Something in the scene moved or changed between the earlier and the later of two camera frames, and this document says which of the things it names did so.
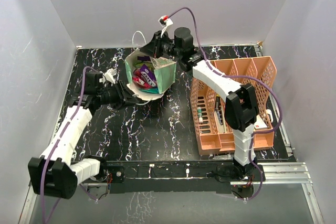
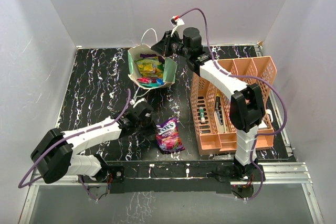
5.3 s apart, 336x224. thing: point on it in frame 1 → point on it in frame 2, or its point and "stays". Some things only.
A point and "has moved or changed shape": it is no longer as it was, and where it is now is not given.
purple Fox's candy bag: [148, 75] → [168, 138]
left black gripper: [123, 95] → [151, 123]
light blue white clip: [269, 112] stays
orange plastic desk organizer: [214, 135] stays
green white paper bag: [149, 76] has moved or changed shape
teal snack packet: [150, 90] → [151, 85]
